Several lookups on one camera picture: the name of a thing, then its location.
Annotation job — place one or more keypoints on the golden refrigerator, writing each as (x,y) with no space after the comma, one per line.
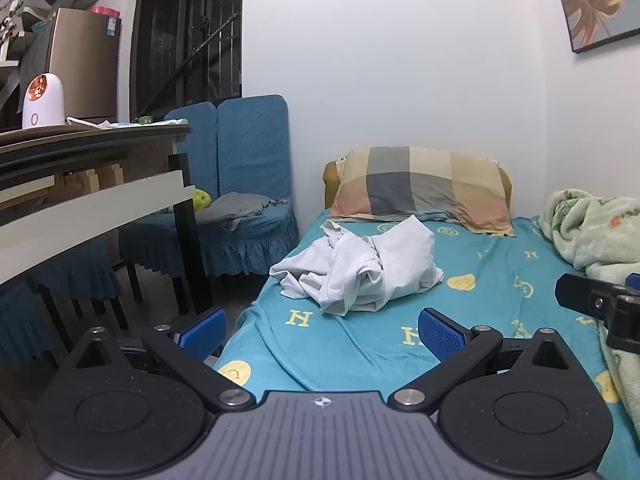
(85,65)

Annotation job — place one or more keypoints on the white t-shirt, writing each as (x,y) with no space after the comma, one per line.
(360,265)

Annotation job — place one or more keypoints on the papers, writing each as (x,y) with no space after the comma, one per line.
(120,123)

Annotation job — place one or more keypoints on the small green object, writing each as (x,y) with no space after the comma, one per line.
(145,119)

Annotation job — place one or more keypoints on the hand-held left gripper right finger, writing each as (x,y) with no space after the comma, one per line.
(442,335)

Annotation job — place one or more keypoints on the wooden table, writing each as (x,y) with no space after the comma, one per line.
(75,205)

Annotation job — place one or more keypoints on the grey cloth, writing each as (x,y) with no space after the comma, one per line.
(235,207)

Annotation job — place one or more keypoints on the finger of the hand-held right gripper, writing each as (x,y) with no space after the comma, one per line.
(585,295)
(635,281)

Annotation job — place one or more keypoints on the checkered pillow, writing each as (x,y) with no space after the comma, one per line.
(425,185)

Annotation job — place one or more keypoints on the white humidifier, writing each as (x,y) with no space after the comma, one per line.
(42,102)

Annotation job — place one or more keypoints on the green printed blanket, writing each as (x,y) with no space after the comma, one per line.
(595,230)

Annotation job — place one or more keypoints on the teal printed bed sheet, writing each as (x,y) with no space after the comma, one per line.
(500,280)

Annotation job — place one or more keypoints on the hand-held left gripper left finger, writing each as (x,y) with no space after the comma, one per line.
(202,332)

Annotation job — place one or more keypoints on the flowering branch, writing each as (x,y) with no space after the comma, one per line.
(15,5)

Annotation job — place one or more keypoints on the pink container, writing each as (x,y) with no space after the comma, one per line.
(106,11)

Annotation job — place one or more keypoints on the dark barred window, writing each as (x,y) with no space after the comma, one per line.
(185,40)

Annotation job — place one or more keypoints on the framed leaf wall picture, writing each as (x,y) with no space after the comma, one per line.
(595,0)

